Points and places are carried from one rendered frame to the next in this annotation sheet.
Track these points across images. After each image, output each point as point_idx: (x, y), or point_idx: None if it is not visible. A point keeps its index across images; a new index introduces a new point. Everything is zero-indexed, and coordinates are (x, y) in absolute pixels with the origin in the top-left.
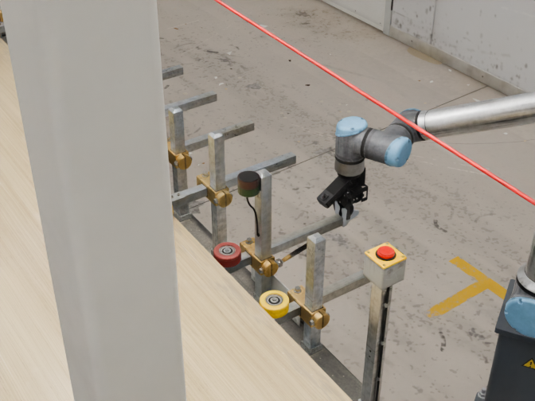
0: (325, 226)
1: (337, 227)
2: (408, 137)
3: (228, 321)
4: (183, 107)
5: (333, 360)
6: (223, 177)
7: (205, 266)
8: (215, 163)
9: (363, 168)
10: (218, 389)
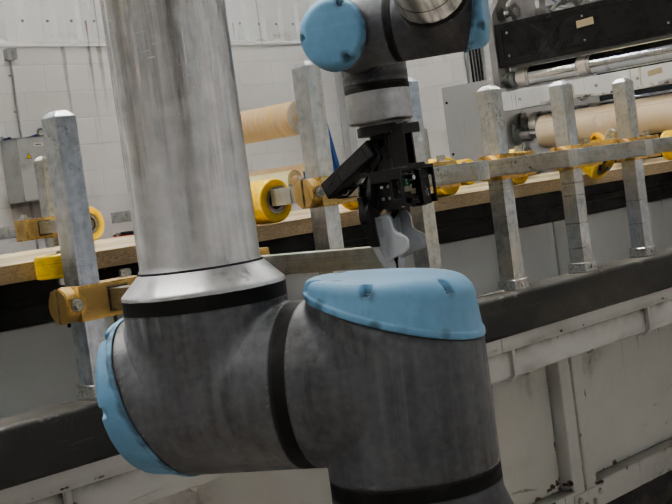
0: (342, 251)
1: (369, 268)
2: (369, 7)
3: (12, 262)
4: (579, 156)
5: (65, 409)
6: (313, 151)
7: None
8: (298, 119)
9: (373, 111)
10: None
